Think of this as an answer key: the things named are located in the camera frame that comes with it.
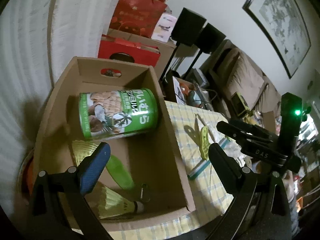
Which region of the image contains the large brown carton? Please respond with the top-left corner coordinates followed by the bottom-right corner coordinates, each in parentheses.
top-left (105, 28), bottom-right (176, 79)

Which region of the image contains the person right hand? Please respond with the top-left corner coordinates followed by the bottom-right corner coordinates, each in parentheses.
top-left (282, 170), bottom-right (295, 203)

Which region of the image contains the yellow shuttlecock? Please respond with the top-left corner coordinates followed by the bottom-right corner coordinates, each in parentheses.
top-left (72, 140), bottom-right (98, 166)
top-left (96, 184), bottom-right (145, 219)

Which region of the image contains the green handled window squeegee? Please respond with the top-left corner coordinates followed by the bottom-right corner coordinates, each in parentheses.
top-left (187, 126), bottom-right (216, 180)

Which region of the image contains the red gift bag upper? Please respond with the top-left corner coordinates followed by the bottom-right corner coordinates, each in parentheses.
top-left (109, 0), bottom-right (167, 38)

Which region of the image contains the cardboard box with papers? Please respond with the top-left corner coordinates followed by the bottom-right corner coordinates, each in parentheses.
top-left (169, 77), bottom-right (211, 110)

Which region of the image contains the red gift box lower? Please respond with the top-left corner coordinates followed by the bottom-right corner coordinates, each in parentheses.
top-left (98, 36), bottom-right (161, 67)

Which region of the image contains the white pink small box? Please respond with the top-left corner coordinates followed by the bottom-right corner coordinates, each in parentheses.
top-left (151, 13), bottom-right (177, 42)

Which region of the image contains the open brown cardboard box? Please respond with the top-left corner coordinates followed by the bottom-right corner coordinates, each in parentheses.
top-left (33, 57), bottom-right (195, 231)

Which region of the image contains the right black speaker on stand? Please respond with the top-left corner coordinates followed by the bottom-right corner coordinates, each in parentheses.
top-left (183, 23), bottom-right (226, 78)

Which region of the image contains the left black speaker on stand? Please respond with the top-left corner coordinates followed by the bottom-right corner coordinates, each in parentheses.
top-left (159, 8), bottom-right (206, 81)

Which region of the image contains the framed wall picture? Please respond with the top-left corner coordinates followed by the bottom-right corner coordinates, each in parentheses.
top-left (242, 0), bottom-right (311, 78)

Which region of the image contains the black speaker on stand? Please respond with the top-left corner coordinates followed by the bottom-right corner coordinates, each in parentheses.
top-left (159, 8), bottom-right (206, 81)
top-left (183, 23), bottom-right (226, 78)

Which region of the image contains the yellow checked tablecloth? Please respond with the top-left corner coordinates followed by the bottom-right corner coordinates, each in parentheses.
top-left (110, 101), bottom-right (245, 239)

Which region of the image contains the brown sofa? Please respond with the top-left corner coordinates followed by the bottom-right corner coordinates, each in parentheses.
top-left (200, 40), bottom-right (281, 118)

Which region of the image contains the green black radio device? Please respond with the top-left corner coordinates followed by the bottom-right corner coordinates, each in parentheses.
top-left (231, 92), bottom-right (250, 118)

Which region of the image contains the white curtain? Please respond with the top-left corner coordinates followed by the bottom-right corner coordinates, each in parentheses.
top-left (1, 0), bottom-right (118, 217)

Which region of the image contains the green carabiner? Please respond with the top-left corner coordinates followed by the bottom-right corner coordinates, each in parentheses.
top-left (136, 183), bottom-right (151, 203)

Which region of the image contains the green snack tin can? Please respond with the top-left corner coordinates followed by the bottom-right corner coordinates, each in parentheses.
top-left (79, 88), bottom-right (158, 139)

